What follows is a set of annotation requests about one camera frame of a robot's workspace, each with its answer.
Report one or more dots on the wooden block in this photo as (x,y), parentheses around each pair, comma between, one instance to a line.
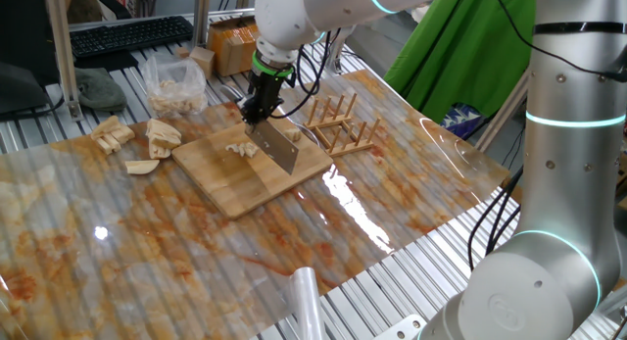
(202,63)

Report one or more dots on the thin cut lotus slices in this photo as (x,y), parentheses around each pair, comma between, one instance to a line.
(292,134)

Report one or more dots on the clear plastic wrap roll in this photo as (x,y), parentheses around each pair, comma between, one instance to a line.
(308,306)

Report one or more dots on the marble pattern plastic sheet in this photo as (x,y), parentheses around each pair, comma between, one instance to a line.
(392,193)

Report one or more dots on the plastic bag of lotus pieces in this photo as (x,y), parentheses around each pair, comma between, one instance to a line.
(176,92)

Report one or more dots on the blue white patterned item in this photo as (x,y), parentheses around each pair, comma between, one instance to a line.
(460,120)

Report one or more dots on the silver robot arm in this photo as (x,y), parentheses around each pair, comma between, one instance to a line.
(573,183)

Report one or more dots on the steel cleaver knife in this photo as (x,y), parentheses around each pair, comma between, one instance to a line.
(279,151)

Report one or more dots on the wooden peg rack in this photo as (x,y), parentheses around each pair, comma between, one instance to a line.
(344,146)

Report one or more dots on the small wooden cube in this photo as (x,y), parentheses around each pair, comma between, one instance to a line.
(182,52)

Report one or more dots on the bamboo cutting board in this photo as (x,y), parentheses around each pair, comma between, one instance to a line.
(220,178)

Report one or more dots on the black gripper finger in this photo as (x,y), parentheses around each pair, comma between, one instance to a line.
(270,118)
(247,115)

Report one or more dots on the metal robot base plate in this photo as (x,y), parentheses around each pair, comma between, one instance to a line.
(401,330)

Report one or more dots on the taped cardboard box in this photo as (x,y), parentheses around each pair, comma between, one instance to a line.
(230,48)

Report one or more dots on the flat lotus root slice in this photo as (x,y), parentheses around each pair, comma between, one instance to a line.
(142,167)

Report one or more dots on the thin lotus slice with holes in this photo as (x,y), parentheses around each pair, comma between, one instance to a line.
(233,148)

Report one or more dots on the cut lotus root piece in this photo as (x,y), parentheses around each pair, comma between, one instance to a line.
(108,145)
(164,141)
(164,128)
(158,151)
(123,134)
(105,127)

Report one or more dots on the metal bowl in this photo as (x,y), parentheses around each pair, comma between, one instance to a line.
(309,131)

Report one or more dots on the black keyboard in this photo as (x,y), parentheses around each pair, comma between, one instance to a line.
(132,36)

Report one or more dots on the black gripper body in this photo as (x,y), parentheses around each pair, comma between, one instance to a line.
(267,95)

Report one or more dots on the aluminium frame post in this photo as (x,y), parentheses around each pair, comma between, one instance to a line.
(504,110)
(339,53)
(61,46)
(201,16)

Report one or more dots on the grey green cloth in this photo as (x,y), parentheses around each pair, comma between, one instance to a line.
(100,90)

